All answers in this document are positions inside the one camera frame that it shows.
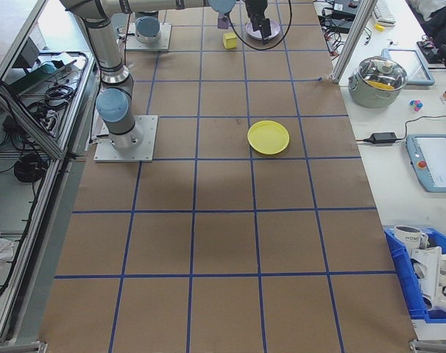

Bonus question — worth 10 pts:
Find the usb hub with red plugs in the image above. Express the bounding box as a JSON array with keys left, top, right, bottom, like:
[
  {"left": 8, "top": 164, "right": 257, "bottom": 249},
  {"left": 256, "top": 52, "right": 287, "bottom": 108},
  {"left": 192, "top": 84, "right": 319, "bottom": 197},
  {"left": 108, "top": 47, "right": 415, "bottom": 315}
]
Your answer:
[{"left": 325, "top": 32, "right": 344, "bottom": 56}]

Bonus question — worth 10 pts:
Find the green box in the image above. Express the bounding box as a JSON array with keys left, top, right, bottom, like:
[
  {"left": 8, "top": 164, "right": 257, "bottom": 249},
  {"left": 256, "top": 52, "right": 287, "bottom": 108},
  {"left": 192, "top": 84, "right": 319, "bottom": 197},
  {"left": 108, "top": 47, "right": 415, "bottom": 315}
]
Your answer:
[{"left": 9, "top": 62, "right": 62, "bottom": 96}]

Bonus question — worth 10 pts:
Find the white square base plate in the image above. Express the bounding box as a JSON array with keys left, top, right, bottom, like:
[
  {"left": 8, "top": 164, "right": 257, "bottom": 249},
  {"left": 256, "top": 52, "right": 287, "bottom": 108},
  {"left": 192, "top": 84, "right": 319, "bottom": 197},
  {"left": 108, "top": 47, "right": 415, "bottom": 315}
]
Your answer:
[
  {"left": 125, "top": 21, "right": 172, "bottom": 53},
  {"left": 93, "top": 114, "right": 160, "bottom": 163}
]

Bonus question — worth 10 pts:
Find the V-shaped metal bar frame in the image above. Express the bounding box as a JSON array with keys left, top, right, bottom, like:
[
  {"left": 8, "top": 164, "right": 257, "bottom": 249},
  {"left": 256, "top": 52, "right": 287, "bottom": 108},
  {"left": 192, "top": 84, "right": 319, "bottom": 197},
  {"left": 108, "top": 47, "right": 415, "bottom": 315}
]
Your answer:
[{"left": 0, "top": 0, "right": 99, "bottom": 345}]

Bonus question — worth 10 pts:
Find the yellow plastic plate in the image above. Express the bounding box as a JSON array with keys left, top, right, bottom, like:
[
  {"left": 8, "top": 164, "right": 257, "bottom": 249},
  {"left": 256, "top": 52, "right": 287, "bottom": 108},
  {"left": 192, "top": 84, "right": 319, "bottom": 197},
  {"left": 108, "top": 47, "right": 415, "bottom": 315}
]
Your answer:
[{"left": 247, "top": 120, "right": 291, "bottom": 156}]

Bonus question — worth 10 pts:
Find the white plastic pipe fitting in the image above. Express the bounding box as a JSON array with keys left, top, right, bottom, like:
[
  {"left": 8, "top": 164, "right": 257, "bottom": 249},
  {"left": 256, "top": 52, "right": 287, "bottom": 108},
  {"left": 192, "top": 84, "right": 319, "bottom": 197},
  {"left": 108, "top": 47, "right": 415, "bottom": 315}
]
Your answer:
[{"left": 410, "top": 245, "right": 446, "bottom": 315}]

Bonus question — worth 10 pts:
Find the white printed mug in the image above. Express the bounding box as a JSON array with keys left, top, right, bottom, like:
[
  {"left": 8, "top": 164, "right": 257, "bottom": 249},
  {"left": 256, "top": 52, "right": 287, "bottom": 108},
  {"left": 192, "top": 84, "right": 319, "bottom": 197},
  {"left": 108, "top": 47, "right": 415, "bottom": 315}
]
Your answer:
[{"left": 393, "top": 224, "right": 429, "bottom": 252}]

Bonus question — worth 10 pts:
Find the white keyboard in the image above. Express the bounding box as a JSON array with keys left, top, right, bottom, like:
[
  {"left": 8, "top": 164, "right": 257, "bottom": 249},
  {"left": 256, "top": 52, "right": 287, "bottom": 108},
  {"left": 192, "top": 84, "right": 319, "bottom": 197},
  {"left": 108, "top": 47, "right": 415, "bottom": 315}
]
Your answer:
[{"left": 370, "top": 0, "right": 397, "bottom": 26}]

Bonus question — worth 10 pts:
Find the purple plastic plate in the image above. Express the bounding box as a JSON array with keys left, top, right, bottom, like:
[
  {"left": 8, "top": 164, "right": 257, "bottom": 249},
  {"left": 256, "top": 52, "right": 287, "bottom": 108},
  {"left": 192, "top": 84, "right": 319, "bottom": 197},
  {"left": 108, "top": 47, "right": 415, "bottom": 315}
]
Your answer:
[{"left": 244, "top": 20, "right": 283, "bottom": 41}]

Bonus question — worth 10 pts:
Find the aluminium gantry post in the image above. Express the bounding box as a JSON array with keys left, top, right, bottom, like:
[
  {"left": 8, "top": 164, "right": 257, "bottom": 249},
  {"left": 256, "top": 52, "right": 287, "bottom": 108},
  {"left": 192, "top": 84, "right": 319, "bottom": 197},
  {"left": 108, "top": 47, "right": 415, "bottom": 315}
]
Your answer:
[{"left": 328, "top": 0, "right": 375, "bottom": 85}]

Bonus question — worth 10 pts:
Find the blue storage bin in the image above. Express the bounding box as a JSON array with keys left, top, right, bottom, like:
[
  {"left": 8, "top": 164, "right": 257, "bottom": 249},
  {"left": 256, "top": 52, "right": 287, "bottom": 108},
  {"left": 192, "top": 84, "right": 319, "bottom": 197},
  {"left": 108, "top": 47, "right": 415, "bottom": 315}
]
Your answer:
[{"left": 383, "top": 227, "right": 446, "bottom": 325}]

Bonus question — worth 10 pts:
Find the black power adapter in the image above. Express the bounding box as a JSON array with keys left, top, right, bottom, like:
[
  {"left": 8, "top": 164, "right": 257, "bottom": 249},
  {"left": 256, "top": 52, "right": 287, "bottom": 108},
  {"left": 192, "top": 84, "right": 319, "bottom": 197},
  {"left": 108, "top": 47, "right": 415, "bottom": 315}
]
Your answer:
[
  {"left": 356, "top": 131, "right": 399, "bottom": 145},
  {"left": 326, "top": 18, "right": 353, "bottom": 33}
]

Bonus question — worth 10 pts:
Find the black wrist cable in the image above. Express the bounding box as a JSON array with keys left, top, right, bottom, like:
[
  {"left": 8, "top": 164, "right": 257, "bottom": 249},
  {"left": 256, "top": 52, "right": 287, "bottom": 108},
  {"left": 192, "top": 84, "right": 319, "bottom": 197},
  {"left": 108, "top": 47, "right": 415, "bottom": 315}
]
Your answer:
[{"left": 226, "top": 0, "right": 294, "bottom": 51}]

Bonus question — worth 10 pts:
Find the small electronics board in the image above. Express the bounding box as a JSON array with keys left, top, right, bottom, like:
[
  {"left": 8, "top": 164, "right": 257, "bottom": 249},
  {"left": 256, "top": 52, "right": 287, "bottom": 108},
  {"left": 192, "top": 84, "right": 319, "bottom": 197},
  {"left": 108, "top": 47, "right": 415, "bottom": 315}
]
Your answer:
[{"left": 417, "top": 39, "right": 443, "bottom": 65}]

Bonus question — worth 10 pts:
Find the steel pot with lid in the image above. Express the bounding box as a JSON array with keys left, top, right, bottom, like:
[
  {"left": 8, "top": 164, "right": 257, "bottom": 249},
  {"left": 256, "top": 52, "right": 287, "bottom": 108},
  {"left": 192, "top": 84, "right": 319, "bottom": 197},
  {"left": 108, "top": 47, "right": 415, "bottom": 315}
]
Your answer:
[{"left": 347, "top": 54, "right": 408, "bottom": 110}]

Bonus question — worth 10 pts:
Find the black cable coil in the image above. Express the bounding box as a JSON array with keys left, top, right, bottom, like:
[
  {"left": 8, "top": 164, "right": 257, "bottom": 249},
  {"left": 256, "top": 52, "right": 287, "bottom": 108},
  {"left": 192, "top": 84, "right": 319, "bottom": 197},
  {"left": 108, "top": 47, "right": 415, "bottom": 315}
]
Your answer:
[{"left": 13, "top": 152, "right": 49, "bottom": 183}]

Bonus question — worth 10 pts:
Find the black laptop with sticker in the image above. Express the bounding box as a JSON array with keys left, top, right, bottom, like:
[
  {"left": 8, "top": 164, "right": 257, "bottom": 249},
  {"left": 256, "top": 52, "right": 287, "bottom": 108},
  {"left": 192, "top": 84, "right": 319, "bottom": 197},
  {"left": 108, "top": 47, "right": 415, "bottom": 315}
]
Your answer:
[{"left": 324, "top": 0, "right": 364, "bottom": 18}]

